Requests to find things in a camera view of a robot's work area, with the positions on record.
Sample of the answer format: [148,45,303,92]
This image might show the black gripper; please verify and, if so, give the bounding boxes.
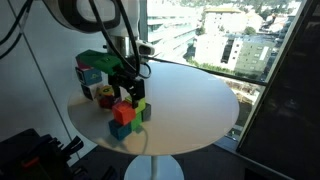
[107,72,146,110]

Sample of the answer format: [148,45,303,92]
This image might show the orange embossed block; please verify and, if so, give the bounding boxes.
[111,100,137,126]

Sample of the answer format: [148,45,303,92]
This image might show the yellow-green embossed block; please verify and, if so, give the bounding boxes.
[124,95,147,114]

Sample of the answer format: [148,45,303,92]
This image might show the grey embossed block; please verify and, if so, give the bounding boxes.
[141,103,152,123]

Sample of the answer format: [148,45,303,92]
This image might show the green embossed block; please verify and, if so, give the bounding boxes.
[130,111,144,132]

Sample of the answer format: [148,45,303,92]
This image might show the blue embossed block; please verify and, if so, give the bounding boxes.
[108,118,133,142]

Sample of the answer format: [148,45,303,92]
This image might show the orange-red toy cube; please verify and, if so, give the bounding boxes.
[96,84,116,110]

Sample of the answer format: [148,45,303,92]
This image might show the white black fabric cube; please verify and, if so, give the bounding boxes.
[80,83,104,102]

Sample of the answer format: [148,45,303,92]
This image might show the blue printed fabric cube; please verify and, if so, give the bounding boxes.
[74,66,103,86]

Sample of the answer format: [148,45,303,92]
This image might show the pink fabric cube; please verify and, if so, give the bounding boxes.
[75,54,93,71]

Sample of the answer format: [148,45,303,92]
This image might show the black equipment with orange part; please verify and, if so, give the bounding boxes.
[0,128,118,180]

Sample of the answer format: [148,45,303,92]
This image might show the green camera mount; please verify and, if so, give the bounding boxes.
[78,49,125,76]

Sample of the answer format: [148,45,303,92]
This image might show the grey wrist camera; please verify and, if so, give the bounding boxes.
[135,39,156,57]

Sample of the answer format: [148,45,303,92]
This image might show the white table pedestal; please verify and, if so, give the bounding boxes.
[123,154,185,180]

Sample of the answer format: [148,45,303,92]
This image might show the black wall cables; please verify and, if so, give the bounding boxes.
[0,0,34,61]

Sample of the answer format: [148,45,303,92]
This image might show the dark window frame panel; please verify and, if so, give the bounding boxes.
[235,0,320,180]

